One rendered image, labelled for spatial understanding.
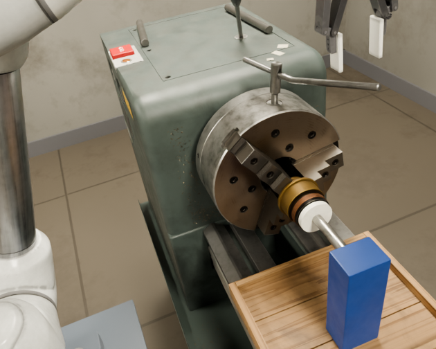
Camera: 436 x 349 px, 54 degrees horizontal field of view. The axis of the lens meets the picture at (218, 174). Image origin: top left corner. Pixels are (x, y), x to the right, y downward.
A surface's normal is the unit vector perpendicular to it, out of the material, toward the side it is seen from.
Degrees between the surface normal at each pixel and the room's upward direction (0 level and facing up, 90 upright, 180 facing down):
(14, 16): 99
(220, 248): 25
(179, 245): 90
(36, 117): 90
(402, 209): 0
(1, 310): 10
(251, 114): 16
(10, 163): 97
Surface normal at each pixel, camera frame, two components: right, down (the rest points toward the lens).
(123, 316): -0.13, -0.79
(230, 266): -0.52, -0.59
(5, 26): 0.45, 0.73
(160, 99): 0.10, -0.34
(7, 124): 0.76, 0.42
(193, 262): 0.34, 0.53
